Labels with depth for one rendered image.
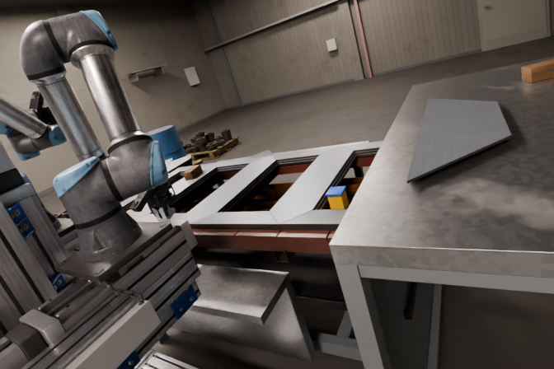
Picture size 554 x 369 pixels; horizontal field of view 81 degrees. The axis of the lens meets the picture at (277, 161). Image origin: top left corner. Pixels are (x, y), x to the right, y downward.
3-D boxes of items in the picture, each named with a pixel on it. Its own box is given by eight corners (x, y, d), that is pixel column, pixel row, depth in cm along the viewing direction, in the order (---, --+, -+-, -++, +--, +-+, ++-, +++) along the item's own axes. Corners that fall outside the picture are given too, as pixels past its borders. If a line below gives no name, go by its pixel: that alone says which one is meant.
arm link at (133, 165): (124, 204, 89) (55, 36, 96) (176, 183, 94) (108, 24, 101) (113, 198, 78) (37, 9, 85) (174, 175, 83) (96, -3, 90)
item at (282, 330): (115, 307, 191) (86, 259, 181) (316, 353, 124) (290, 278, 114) (108, 313, 188) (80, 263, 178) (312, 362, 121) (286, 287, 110)
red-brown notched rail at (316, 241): (88, 236, 179) (82, 227, 177) (393, 248, 95) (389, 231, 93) (81, 241, 176) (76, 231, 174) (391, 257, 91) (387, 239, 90)
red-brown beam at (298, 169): (184, 179, 237) (180, 170, 236) (411, 155, 156) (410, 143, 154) (175, 184, 230) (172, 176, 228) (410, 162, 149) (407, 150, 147)
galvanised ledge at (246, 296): (86, 259, 181) (84, 254, 180) (290, 278, 114) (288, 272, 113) (51, 283, 165) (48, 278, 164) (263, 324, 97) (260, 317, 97)
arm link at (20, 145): (38, 156, 130) (24, 130, 127) (16, 163, 132) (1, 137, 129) (53, 151, 138) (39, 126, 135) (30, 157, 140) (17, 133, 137)
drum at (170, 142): (183, 179, 523) (161, 125, 496) (205, 180, 482) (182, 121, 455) (149, 198, 482) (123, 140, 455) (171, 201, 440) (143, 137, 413)
